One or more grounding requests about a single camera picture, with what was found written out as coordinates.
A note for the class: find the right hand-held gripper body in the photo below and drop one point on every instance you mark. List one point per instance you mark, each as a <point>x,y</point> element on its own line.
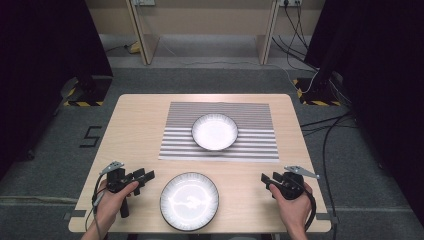
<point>290,186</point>

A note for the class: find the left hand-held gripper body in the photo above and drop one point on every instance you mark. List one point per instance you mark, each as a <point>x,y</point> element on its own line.
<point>116,181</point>

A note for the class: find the white plate with dark rim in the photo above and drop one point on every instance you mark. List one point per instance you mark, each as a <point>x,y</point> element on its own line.
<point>189,201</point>
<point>215,131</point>

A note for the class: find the person's left hand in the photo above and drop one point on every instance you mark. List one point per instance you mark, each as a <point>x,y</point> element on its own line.
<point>108,206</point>

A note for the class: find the person's right hand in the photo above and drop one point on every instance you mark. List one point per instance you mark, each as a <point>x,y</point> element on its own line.
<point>295,213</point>

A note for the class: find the grey striped placemat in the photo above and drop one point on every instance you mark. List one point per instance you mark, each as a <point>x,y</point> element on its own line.
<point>253,143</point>

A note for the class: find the grey tape piece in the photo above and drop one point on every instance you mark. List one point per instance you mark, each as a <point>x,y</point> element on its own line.
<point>326,217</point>
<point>76,214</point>

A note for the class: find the stand base with hazard tape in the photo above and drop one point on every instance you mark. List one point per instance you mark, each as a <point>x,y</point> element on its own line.
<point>316,93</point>
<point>88,91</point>

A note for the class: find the small yellow floor item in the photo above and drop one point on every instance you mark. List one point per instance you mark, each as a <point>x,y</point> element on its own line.
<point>134,48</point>

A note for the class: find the wooden desk leg panel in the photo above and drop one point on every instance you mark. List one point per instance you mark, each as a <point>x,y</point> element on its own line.
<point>266,40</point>
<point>145,40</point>

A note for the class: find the black curtain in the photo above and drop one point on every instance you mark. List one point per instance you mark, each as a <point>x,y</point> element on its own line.
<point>383,83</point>
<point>40,66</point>

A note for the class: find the white wall socket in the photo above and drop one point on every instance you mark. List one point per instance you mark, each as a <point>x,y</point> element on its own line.
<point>290,2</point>
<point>143,2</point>

